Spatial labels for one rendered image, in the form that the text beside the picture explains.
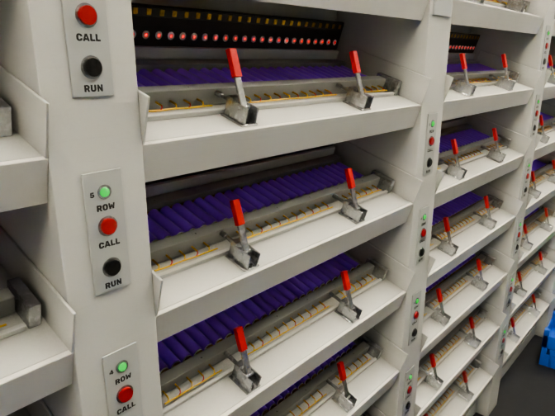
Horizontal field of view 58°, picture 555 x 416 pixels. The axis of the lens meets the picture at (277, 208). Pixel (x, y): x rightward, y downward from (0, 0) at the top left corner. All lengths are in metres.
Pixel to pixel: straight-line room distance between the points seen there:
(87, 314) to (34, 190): 0.13
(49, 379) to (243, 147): 0.33
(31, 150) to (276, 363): 0.50
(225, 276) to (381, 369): 0.59
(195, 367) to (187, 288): 0.16
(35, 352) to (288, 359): 0.42
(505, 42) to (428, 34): 0.70
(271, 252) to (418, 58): 0.47
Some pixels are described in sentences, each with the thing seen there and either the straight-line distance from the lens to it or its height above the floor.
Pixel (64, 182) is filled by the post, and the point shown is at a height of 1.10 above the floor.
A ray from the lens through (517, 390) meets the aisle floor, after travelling 2.22.
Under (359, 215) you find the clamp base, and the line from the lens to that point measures 0.86.
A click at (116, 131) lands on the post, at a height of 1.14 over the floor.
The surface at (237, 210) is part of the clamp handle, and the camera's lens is 0.66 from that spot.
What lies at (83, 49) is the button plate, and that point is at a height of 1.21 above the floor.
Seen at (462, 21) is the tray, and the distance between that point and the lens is 1.15.
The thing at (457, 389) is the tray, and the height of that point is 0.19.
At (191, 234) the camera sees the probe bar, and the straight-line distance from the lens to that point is 0.68.
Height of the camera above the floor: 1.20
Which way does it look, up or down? 17 degrees down
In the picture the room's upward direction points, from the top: straight up
